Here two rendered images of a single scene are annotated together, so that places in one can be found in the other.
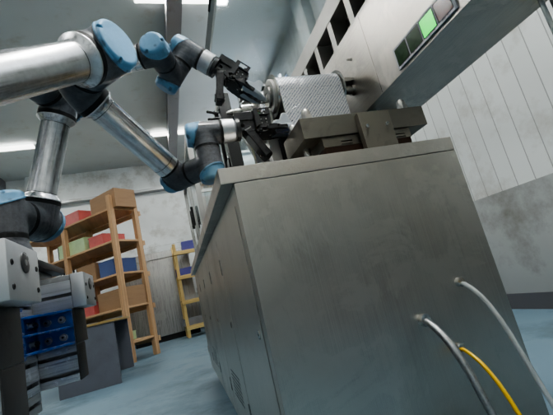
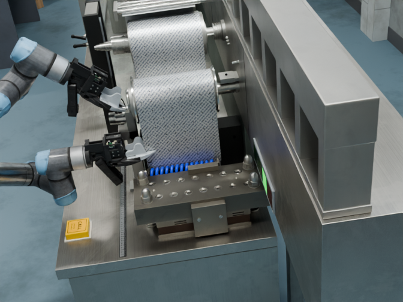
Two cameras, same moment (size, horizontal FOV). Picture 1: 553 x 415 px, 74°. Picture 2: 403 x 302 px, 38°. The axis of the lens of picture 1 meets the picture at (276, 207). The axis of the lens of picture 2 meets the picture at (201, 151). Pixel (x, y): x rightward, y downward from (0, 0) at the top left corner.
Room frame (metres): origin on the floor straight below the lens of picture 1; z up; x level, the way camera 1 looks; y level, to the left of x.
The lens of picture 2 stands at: (-0.31, -0.66, 2.07)
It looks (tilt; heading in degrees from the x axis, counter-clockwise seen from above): 33 degrees down; 15
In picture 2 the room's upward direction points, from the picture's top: 7 degrees counter-clockwise
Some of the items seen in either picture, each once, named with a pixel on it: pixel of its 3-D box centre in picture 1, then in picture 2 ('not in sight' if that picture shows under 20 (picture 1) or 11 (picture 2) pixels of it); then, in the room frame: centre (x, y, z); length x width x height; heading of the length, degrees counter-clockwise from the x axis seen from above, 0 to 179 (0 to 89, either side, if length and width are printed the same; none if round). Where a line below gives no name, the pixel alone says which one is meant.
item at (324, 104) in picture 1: (320, 119); (181, 141); (1.16, -0.21, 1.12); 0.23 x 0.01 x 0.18; 107
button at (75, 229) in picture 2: not in sight; (78, 228); (0.96, 0.10, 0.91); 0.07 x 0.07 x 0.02; 17
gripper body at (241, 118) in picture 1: (253, 126); (105, 151); (1.09, 0.01, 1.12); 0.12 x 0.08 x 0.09; 107
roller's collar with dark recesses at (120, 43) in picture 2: (247, 111); (121, 44); (1.41, 0.02, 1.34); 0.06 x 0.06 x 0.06; 17
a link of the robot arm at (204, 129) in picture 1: (203, 134); (55, 162); (1.04, 0.16, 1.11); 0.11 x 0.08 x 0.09; 107
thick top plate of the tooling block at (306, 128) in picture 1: (354, 133); (200, 191); (1.06, -0.28, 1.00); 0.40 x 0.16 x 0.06; 107
